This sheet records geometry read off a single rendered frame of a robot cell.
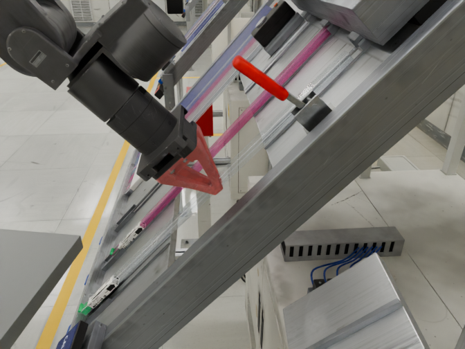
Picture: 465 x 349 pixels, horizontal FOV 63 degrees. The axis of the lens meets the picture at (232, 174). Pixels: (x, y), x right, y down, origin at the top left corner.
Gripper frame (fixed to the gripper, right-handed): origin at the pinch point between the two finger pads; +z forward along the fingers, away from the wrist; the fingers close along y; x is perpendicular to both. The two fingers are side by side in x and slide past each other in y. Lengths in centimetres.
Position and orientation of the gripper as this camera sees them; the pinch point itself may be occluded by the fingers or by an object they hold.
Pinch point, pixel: (214, 184)
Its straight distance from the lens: 47.9
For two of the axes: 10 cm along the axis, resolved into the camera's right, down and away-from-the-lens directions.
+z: 6.7, 6.1, 4.2
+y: -0.9, -5.0, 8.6
